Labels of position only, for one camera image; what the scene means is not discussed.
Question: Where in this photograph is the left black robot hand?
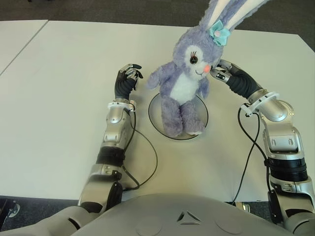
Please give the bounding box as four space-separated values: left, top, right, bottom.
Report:
114 63 144 101

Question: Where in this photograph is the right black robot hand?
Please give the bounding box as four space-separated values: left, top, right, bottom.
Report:
210 59 264 100

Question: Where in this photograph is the purple plush bunny doll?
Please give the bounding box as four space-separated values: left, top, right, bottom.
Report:
145 0 271 138

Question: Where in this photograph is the white plate black rim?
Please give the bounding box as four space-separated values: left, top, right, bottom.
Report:
148 93 209 141

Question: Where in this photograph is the grey caster wheel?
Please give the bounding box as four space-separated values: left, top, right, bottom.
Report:
0 199 21 218
236 201 252 213

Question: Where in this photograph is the grey robot torso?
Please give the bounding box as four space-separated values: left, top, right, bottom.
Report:
0 193 315 236

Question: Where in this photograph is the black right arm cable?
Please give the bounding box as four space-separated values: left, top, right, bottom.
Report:
231 107 269 204

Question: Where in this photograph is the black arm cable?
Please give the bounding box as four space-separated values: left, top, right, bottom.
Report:
231 107 269 204
122 110 158 191

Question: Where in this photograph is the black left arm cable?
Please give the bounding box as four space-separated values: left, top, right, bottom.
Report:
122 110 158 191

